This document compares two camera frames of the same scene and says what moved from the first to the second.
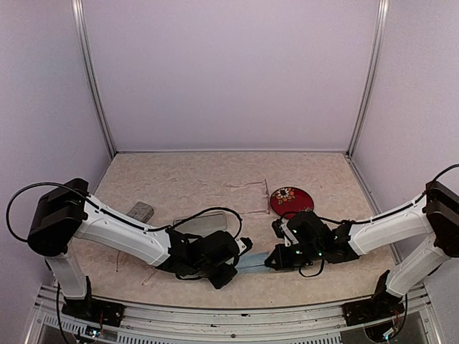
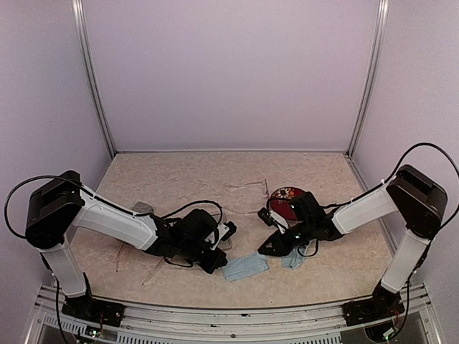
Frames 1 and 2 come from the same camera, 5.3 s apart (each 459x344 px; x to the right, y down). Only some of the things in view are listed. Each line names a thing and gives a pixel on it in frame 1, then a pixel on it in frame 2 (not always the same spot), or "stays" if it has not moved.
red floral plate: x=287 y=200 stays
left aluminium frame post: x=78 y=10 stays
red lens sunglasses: x=146 y=279 stays
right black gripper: x=282 y=262 → x=275 y=239
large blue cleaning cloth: x=252 y=263 stays
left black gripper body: x=219 y=282 → x=209 y=265
